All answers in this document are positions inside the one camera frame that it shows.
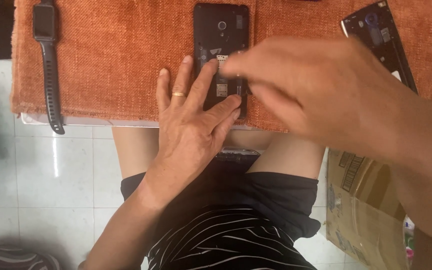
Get person's left hand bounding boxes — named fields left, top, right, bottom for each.
left=143, top=55, right=242, bottom=206

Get person's right hand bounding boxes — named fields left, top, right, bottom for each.
left=221, top=37, right=413, bottom=160

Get black phone without back cover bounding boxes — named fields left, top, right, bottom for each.
left=193, top=3, right=251, bottom=119

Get black device with silver edge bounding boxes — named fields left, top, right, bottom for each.
left=215, top=148, right=262, bottom=164

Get person's right leg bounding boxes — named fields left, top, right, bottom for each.
left=223, top=129, right=326, bottom=176

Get person's leg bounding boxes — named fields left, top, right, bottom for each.
left=112, top=127, right=161, bottom=180
left=223, top=129, right=326, bottom=176

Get orange woven cloth mat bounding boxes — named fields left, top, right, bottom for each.
left=10, top=0, right=432, bottom=133

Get black shorts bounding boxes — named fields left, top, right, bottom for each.
left=120, top=154, right=322, bottom=242

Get person's left leg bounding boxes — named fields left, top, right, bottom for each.
left=112, top=127, right=161, bottom=180

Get black white-striped shirt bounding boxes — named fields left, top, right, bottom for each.
left=146, top=204, right=318, bottom=270

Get brown cardboard box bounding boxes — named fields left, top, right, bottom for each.
left=325, top=148, right=416, bottom=270

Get colourful packet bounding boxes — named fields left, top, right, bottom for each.
left=403, top=215, right=416, bottom=270

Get grey striped fabric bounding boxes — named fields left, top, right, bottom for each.
left=0, top=242, right=62, bottom=270

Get opened phone with blue camera ring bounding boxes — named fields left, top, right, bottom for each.
left=340, top=0, right=419, bottom=93

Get black smartwatch with rubber strap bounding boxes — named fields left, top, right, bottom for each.
left=32, top=0, right=66, bottom=135

